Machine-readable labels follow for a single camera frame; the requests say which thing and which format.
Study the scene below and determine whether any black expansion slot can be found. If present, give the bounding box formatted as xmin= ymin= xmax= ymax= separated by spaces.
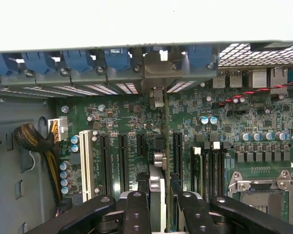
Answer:
xmin=99 ymin=133 xmax=112 ymax=195
xmin=118 ymin=133 xmax=129 ymax=193
xmin=172 ymin=131 xmax=184 ymax=188

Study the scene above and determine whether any green motherboard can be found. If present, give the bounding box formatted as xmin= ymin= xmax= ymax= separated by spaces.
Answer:
xmin=55 ymin=81 xmax=293 ymax=227

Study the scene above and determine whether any white expansion slot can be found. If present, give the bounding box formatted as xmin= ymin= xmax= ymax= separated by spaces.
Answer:
xmin=79 ymin=130 xmax=95 ymax=203

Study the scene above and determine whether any CPU socket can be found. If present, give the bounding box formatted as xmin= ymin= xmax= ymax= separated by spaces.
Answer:
xmin=227 ymin=170 xmax=293 ymax=227

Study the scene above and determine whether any sleeved power cable bundle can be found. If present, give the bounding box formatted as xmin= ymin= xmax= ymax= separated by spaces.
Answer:
xmin=13 ymin=122 xmax=64 ymax=215

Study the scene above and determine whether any open black PC case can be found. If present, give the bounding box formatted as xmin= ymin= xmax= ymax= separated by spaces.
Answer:
xmin=0 ymin=40 xmax=293 ymax=234

